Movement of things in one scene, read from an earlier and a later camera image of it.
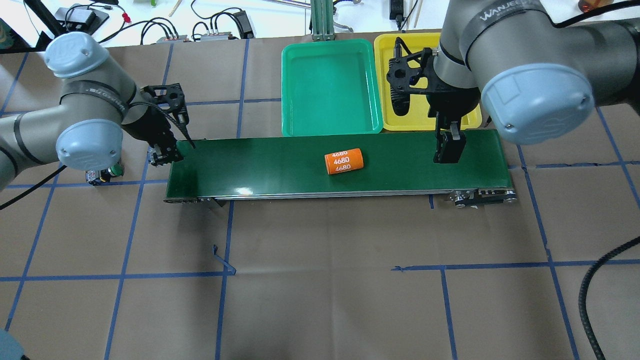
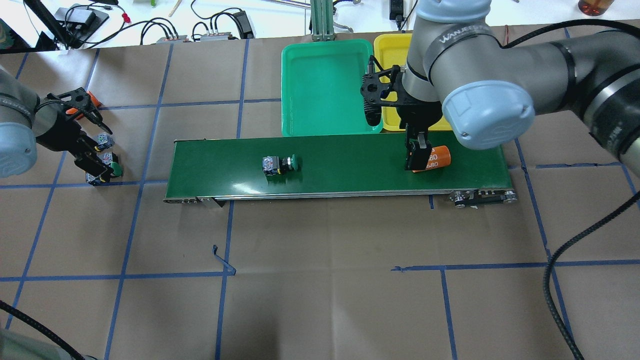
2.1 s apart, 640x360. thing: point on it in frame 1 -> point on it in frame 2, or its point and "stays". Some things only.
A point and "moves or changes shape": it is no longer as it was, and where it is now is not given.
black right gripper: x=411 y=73 -> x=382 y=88
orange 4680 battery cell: x=340 y=161 moves or changes shape
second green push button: x=95 y=178 stays
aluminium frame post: x=322 y=20 stays
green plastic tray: x=329 y=88 stays
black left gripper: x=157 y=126 -> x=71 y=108
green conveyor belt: x=340 y=163 stays
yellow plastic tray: x=417 y=118 stays
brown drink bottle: x=587 y=5 stays
